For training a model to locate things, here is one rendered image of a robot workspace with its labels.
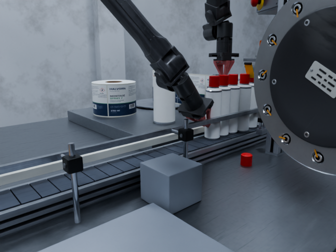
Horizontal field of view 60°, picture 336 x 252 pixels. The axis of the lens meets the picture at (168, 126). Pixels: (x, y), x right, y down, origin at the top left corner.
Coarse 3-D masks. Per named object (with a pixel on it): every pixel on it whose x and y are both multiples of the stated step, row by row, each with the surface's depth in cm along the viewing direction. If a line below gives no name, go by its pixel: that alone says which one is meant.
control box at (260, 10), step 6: (264, 0) 94; (270, 0) 90; (276, 0) 87; (258, 6) 99; (264, 6) 95; (270, 6) 90; (276, 6) 88; (258, 12) 101; (264, 12) 97; (270, 12) 97; (276, 12) 97
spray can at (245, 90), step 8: (240, 80) 101; (248, 80) 101; (240, 88) 101; (248, 88) 100; (240, 96) 101; (248, 96) 101; (240, 104) 102; (248, 104) 102; (240, 120) 103; (248, 120) 104; (240, 128) 104
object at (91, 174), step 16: (176, 144) 90; (192, 144) 90; (208, 144) 90; (112, 160) 77; (128, 160) 77; (144, 160) 77; (64, 176) 67; (80, 176) 67; (96, 176) 67; (0, 192) 60; (16, 192) 60; (32, 192) 60; (48, 192) 60; (0, 208) 53
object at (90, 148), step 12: (204, 120) 86; (216, 120) 90; (156, 132) 74; (168, 132) 77; (96, 144) 64; (108, 144) 65; (120, 144) 68; (48, 156) 57; (0, 168) 51; (12, 168) 53
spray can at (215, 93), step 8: (216, 80) 91; (208, 88) 92; (216, 88) 91; (208, 96) 92; (216, 96) 91; (216, 104) 92; (216, 112) 93; (208, 128) 94; (216, 128) 94; (208, 136) 95; (216, 136) 95
